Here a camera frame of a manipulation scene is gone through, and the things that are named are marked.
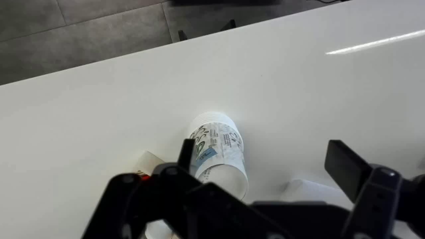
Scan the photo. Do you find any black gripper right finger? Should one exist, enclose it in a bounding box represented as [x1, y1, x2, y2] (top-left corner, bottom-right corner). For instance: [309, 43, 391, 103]
[325, 139, 425, 239]

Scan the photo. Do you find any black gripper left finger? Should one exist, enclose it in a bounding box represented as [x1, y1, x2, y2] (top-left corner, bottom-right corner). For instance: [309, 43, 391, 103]
[83, 139, 285, 239]

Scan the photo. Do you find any small tan box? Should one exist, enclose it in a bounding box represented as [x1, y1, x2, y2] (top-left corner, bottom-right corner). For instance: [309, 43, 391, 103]
[136, 151, 164, 175]

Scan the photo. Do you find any folded white napkin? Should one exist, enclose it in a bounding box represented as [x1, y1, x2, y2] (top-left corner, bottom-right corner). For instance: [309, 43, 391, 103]
[280, 179, 354, 208]

